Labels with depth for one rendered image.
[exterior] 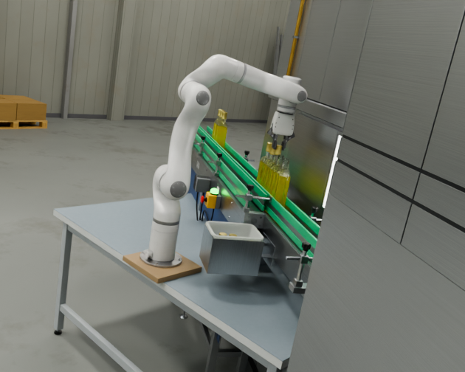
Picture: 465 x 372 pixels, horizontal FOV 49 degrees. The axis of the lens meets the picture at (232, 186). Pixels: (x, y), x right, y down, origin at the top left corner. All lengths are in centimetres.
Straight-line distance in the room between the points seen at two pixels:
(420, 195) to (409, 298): 20
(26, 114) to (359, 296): 766
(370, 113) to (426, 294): 45
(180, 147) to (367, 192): 110
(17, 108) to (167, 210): 641
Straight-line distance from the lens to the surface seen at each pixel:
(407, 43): 118
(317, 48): 253
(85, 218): 279
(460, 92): 101
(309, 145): 234
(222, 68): 214
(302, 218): 213
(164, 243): 224
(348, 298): 127
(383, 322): 115
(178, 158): 213
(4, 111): 835
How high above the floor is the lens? 173
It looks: 15 degrees down
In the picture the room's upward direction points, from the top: 10 degrees clockwise
